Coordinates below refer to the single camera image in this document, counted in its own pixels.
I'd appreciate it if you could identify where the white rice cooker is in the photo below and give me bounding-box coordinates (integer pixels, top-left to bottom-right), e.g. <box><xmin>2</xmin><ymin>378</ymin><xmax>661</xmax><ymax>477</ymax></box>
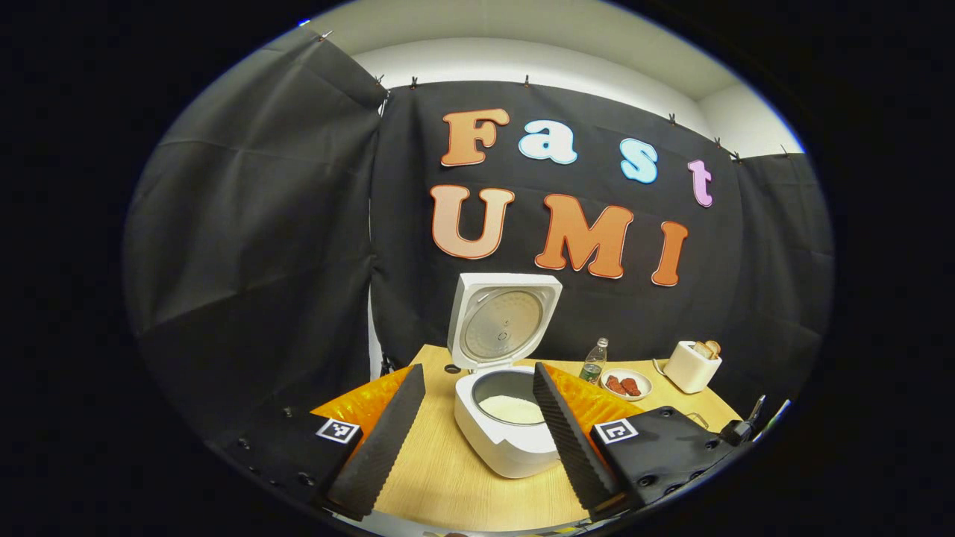
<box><xmin>448</xmin><ymin>272</ymin><xmax>563</xmax><ymax>480</ymax></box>

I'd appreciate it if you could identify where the white rice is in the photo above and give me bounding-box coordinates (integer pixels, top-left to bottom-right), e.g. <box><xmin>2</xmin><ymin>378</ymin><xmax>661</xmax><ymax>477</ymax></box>
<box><xmin>477</xmin><ymin>394</ymin><xmax>545</xmax><ymax>426</ymax></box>

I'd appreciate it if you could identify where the clear glass bottle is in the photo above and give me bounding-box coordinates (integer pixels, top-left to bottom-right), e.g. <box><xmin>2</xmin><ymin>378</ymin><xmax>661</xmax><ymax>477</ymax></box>
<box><xmin>579</xmin><ymin>337</ymin><xmax>609</xmax><ymax>384</ymax></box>

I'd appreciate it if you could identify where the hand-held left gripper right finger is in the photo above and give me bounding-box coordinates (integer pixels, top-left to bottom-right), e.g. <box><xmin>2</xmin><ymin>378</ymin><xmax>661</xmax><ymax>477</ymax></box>
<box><xmin>533</xmin><ymin>362</ymin><xmax>747</xmax><ymax>521</ymax></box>

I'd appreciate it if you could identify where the white toaster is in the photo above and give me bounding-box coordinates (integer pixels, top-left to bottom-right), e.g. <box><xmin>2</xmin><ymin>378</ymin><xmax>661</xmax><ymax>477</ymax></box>
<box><xmin>663</xmin><ymin>340</ymin><xmax>722</xmax><ymax>395</ymax></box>

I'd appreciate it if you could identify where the black backdrop cloth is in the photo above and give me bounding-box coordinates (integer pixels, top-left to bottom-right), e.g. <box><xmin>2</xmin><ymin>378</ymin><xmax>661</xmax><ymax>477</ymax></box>
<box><xmin>123</xmin><ymin>26</ymin><xmax>835</xmax><ymax>463</ymax></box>

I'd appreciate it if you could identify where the round white plate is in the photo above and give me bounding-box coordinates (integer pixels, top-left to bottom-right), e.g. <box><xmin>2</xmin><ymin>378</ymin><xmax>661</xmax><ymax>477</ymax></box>
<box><xmin>599</xmin><ymin>368</ymin><xmax>654</xmax><ymax>402</ymax></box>

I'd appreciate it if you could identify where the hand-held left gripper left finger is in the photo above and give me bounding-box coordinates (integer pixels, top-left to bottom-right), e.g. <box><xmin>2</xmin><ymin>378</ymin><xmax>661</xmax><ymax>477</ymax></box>
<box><xmin>207</xmin><ymin>363</ymin><xmax>427</xmax><ymax>521</ymax></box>

